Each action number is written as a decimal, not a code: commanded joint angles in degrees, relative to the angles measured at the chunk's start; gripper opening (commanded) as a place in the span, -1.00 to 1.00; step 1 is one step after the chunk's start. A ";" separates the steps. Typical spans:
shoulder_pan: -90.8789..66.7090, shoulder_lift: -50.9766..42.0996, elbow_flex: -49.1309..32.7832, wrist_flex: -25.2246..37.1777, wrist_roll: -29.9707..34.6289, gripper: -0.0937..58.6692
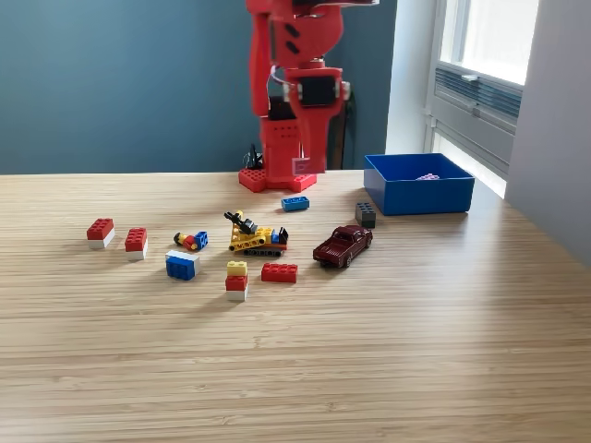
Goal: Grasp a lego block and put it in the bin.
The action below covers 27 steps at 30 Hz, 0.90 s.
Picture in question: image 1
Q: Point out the grey pleated window blind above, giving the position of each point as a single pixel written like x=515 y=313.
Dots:
x=498 y=97

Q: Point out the red and white brick stack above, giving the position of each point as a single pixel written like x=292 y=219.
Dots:
x=99 y=231
x=135 y=240

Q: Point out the flat blue brick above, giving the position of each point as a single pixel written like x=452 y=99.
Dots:
x=295 y=204

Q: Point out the pink and purple brick stack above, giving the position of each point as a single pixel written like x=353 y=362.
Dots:
x=428 y=176

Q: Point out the blue plastic bin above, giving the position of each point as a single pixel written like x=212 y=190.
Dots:
x=425 y=198

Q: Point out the yellow red white brick stack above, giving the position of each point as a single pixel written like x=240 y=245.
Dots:
x=236 y=281

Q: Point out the dark folded chair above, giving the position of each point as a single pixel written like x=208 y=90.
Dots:
x=348 y=129

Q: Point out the red long brick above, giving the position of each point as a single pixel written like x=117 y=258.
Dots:
x=279 y=274

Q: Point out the dark red toy car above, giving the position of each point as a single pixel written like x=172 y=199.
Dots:
x=339 y=249

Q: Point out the small yellow toy digger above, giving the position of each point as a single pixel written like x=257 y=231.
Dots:
x=251 y=237

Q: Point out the white window frame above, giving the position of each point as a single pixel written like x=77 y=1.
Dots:
x=454 y=37

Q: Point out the toy figure red blue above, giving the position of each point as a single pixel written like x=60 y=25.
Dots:
x=190 y=242

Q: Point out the dark grey brick stack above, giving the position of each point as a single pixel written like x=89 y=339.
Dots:
x=365 y=217

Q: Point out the blue and white brick stack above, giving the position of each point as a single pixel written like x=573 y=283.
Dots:
x=180 y=267

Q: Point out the small pink brick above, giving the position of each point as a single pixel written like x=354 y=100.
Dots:
x=302 y=165

